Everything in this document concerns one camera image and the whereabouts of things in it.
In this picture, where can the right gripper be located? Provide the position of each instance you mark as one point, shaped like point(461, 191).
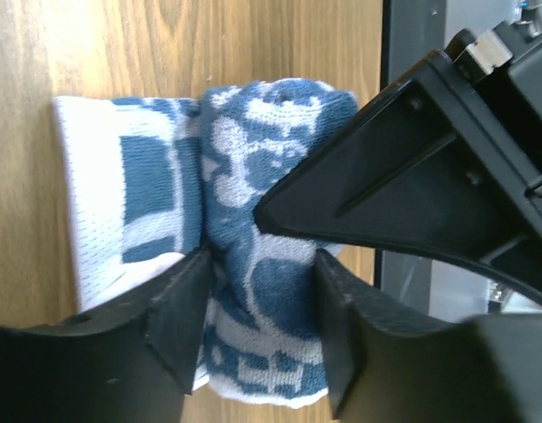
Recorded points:
point(504, 65)

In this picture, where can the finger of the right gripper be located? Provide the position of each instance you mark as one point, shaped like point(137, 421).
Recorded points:
point(426, 169)

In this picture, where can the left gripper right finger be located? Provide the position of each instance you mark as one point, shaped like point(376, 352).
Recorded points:
point(386, 362)

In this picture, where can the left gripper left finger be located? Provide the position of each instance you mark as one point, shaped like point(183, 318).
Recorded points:
point(131, 359)

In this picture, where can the blue white patterned towel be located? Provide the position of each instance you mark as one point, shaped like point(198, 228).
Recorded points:
point(150, 179)

